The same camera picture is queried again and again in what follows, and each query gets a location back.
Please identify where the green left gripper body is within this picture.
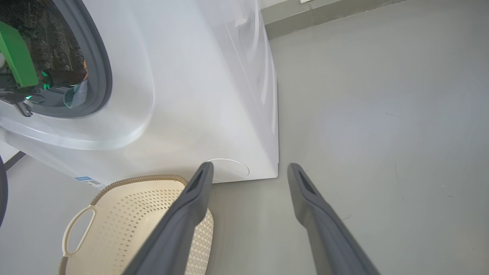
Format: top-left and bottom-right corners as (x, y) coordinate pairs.
(0, 20), (45, 116)

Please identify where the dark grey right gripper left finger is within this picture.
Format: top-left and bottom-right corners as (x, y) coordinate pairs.
(122, 162), (214, 275)

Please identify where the cream perforated laundry basket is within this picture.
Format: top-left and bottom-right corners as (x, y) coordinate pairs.
(58, 175), (214, 275)

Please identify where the white front-load washing machine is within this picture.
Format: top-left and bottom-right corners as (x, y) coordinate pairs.
(0, 0), (279, 188)

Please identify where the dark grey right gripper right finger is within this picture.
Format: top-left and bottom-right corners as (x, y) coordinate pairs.
(287, 163), (381, 275)

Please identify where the blue printed garment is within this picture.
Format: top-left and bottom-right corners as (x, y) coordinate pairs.
(63, 78), (89, 109)

